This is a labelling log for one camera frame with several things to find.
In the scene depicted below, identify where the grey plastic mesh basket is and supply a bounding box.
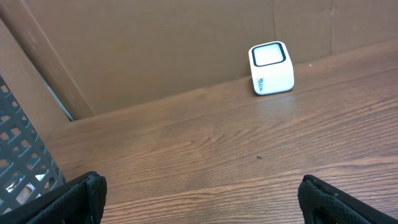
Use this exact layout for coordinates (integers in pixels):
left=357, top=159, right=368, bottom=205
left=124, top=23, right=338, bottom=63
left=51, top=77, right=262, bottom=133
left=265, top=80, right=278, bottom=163
left=1, top=79, right=66, bottom=215

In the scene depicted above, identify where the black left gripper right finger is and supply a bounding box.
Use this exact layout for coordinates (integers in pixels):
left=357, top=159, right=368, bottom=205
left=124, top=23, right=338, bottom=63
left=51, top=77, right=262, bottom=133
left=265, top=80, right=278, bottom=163
left=297, top=174, right=397, bottom=224

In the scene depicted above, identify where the white barcode scanner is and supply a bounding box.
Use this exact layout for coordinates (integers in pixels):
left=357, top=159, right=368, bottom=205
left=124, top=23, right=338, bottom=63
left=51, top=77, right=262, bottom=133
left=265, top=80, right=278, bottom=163
left=248, top=41, right=295, bottom=95

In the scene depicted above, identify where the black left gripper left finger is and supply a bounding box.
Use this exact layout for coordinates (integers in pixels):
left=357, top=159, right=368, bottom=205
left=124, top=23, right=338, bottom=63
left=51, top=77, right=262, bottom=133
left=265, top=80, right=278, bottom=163
left=1, top=171, right=107, bottom=224

